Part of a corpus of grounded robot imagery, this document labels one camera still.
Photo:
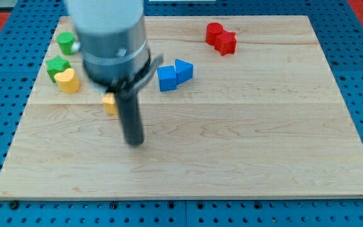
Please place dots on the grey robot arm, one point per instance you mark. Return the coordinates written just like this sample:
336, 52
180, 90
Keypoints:
113, 43

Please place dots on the red star block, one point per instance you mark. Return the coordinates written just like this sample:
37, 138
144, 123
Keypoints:
225, 42

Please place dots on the green star block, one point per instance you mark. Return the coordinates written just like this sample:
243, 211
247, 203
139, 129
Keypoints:
56, 65

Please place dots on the blue cube block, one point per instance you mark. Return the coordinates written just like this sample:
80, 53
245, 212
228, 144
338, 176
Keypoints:
166, 78

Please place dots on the blue triangle block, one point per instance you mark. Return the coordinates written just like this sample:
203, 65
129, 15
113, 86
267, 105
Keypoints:
184, 71

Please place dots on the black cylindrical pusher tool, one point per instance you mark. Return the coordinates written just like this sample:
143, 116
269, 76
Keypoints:
128, 109

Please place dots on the light wooden board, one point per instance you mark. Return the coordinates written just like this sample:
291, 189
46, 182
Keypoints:
267, 122

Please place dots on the yellow pentagon block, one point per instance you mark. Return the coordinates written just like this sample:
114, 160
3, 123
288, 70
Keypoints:
109, 103

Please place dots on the red cylinder block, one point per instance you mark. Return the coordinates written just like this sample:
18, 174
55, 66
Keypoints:
213, 29

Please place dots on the yellow heart block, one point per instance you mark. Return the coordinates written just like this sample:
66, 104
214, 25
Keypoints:
67, 81

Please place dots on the green cylinder block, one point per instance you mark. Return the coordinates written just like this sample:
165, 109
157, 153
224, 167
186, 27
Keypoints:
65, 41

